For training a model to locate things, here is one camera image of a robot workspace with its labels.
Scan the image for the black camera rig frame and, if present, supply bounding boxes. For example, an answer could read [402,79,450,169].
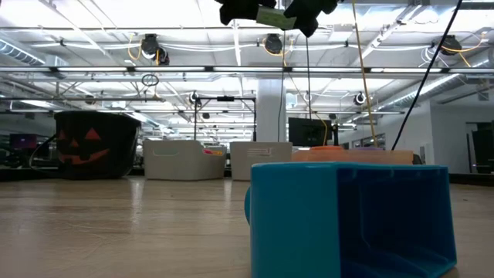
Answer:
[195,96,258,143]

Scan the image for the black jack-o-lantern bucket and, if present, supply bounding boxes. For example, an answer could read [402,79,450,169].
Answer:
[28,110,143,181]

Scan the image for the yellow power cable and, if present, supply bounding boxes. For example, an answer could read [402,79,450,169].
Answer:
[350,0,378,148]

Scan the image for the black computer monitor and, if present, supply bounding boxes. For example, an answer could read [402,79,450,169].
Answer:
[288,117,333,149]

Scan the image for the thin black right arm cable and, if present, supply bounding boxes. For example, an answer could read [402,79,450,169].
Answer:
[391,0,464,151]

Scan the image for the silver ventilation duct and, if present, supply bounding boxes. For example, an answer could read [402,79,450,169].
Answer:
[376,73,462,113]

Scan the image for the pink playing card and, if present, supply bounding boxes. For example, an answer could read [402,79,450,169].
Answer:
[255,5,299,32]

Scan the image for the grey plastic storage bin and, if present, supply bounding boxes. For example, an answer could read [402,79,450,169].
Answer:
[230,141,293,182]
[142,139,228,181]

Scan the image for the black equipment cabinet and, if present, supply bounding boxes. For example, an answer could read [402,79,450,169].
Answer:
[469,121,494,175]

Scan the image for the orange plastic storage bin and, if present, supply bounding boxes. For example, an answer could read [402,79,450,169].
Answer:
[292,145,414,166]

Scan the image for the white pillar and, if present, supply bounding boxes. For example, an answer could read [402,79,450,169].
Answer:
[256,79,287,144]

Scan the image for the dark monitor with red screen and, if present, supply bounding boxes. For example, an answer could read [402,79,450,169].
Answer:
[9,134,39,151]

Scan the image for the large light blue block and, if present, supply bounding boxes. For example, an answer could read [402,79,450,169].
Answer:
[243,161,458,278]

